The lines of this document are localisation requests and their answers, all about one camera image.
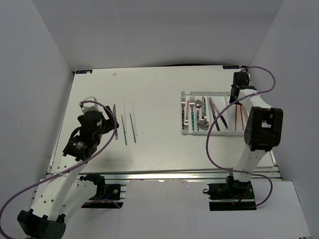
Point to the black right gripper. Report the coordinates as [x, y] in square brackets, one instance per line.
[232, 100]

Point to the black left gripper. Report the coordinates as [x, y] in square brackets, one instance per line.
[109, 123]

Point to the orange chopstick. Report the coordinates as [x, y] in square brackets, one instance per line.
[236, 114]
[242, 117]

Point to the teal chopstick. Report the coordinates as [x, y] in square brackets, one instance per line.
[124, 130]
[133, 128]

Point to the white chopstick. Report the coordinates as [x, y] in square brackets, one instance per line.
[124, 111]

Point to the dark marbled handle knife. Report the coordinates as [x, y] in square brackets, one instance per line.
[213, 113]

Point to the dark marbled handle spoon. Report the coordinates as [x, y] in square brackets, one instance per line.
[198, 105]

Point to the green handle fork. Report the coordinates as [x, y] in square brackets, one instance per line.
[192, 103]

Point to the pink handle spoon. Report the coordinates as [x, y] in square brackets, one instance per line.
[203, 115]

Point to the dark marbled handle fork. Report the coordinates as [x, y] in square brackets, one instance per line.
[184, 122]

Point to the pink handle knife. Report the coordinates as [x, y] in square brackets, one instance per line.
[215, 109]

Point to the green handle spoon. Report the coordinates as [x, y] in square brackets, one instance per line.
[205, 124]

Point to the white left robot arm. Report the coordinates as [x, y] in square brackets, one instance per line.
[47, 217]

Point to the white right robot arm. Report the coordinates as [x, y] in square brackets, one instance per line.
[262, 133]

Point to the white cutlery tray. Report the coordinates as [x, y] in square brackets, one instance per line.
[221, 100]

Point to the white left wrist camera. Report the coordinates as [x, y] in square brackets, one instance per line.
[87, 107]

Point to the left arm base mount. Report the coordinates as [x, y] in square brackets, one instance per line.
[108, 195]

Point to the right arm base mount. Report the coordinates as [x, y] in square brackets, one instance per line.
[224, 198]

